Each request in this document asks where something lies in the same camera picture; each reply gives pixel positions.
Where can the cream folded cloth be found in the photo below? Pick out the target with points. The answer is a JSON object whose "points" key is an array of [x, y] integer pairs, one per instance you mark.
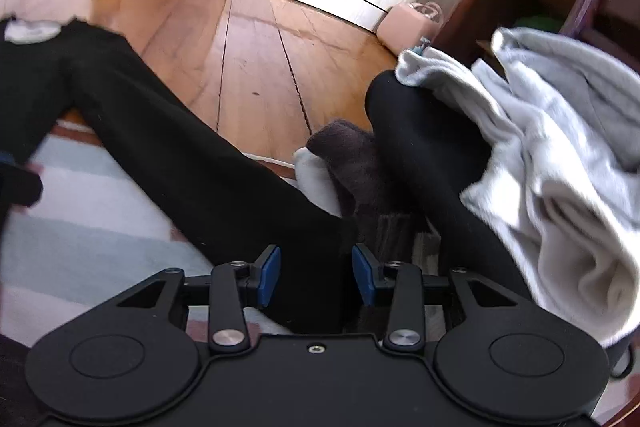
{"points": [[312, 179]]}

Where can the dark brown folded garment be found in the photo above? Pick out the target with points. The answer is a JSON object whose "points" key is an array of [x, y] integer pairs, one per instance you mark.
{"points": [[360, 177]]}

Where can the black folded garment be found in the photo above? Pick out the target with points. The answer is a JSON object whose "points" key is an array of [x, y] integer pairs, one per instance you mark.
{"points": [[425, 147]]}

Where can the light blue folded garment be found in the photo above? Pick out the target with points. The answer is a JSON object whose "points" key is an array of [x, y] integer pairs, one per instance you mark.
{"points": [[550, 147]]}

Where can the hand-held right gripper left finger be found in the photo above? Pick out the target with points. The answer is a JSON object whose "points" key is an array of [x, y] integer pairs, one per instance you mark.
{"points": [[267, 277]]}

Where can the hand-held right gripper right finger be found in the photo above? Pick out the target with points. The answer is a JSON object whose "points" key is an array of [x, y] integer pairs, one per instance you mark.
{"points": [[364, 274]]}

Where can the light blue pump bottle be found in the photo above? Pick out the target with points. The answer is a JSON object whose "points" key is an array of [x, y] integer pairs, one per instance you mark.
{"points": [[424, 47]]}

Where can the black sweater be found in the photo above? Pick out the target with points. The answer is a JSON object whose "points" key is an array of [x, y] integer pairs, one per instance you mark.
{"points": [[165, 147]]}

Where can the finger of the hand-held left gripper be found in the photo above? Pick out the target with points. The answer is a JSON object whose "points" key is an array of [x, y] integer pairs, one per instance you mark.
{"points": [[20, 189]]}

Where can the checked rug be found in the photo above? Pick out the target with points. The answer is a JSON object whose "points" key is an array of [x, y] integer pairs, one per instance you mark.
{"points": [[75, 237]]}

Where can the bright green item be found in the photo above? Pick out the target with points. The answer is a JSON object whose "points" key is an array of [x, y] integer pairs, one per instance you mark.
{"points": [[540, 23]]}

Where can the pink box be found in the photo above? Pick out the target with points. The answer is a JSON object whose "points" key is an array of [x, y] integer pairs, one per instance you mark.
{"points": [[400, 27]]}

